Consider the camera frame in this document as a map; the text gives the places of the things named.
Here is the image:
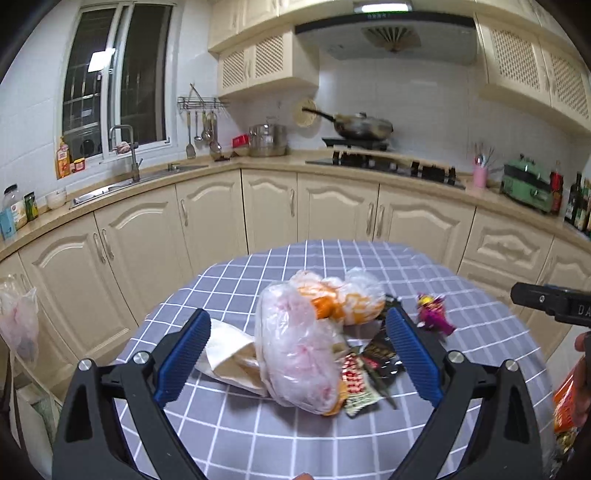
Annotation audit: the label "red white snack wrapper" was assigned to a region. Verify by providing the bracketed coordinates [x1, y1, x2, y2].
[342, 352, 382, 418]

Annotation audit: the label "clear bag with orange peels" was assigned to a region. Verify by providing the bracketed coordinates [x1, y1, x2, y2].
[290, 267, 386, 326]

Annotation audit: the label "pink white plastic bag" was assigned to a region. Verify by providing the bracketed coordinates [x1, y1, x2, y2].
[254, 282, 346, 417]

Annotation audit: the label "white paper bag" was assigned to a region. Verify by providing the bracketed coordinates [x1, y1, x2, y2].
[195, 319, 269, 397]

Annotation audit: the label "black snack wrapper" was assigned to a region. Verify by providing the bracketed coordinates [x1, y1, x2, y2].
[362, 295, 405, 387]

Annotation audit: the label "orange snack wrapper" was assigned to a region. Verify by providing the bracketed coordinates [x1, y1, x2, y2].
[553, 369, 576, 435]

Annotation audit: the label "lower kitchen cabinets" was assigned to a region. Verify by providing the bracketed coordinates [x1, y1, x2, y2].
[1, 164, 590, 393]

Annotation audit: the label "kitchen cabinets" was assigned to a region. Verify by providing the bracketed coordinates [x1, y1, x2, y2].
[1, 164, 590, 393]
[208, 1, 590, 135]

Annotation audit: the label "steel kitchen sink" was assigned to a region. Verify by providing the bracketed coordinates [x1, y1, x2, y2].
[70, 164, 205, 209]

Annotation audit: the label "upper kitchen cabinets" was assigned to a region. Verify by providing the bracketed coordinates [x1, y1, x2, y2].
[208, 1, 590, 135]

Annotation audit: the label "person's right hand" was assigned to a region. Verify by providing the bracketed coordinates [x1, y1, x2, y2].
[571, 333, 591, 427]

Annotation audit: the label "person's left hand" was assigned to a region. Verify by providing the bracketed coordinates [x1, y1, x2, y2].
[294, 473, 315, 480]

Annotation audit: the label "dark oil bottle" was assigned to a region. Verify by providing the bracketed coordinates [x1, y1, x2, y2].
[564, 172, 582, 226]

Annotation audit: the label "red sauce bottle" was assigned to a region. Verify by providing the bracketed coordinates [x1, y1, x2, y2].
[550, 161, 564, 216]

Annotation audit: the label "green electric cooker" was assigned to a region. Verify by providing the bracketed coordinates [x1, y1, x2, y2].
[500, 154, 552, 213]

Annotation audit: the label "grey checked tablecloth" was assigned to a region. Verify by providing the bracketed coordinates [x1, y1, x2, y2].
[118, 240, 553, 479]

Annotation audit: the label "hanging plastic bag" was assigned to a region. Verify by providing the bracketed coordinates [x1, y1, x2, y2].
[0, 274, 39, 368]

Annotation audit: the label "pink utensil cup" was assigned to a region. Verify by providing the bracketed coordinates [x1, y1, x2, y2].
[473, 164, 488, 189]

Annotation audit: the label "black gas hob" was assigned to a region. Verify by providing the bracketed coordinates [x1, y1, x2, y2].
[307, 151, 466, 190]

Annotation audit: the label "blue carton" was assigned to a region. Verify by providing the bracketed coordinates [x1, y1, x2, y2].
[0, 209, 16, 241]

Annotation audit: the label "green jar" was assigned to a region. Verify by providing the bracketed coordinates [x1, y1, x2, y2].
[24, 192, 39, 222]

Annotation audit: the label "white bowls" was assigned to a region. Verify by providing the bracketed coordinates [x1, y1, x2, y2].
[45, 188, 67, 210]

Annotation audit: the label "orange dish soap bottle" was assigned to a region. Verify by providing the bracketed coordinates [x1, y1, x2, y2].
[55, 136, 71, 179]

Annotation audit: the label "steel faucet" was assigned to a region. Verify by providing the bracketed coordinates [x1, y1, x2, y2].
[109, 124, 142, 183]

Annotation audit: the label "round woven trivet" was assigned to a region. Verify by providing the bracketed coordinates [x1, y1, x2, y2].
[293, 97, 317, 128]

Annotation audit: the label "steel spatula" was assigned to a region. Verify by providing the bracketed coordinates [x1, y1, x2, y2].
[185, 111, 197, 159]

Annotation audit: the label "steel stock pot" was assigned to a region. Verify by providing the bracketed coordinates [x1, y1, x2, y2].
[249, 117, 287, 158]

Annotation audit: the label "red box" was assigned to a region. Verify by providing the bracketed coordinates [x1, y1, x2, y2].
[231, 134, 249, 149]

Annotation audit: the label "range hood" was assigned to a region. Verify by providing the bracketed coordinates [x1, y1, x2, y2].
[294, 1, 478, 66]

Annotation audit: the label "window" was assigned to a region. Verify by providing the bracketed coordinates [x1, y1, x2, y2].
[61, 1, 176, 159]

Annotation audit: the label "utensil wall rack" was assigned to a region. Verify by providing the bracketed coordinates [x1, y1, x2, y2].
[176, 83, 229, 111]

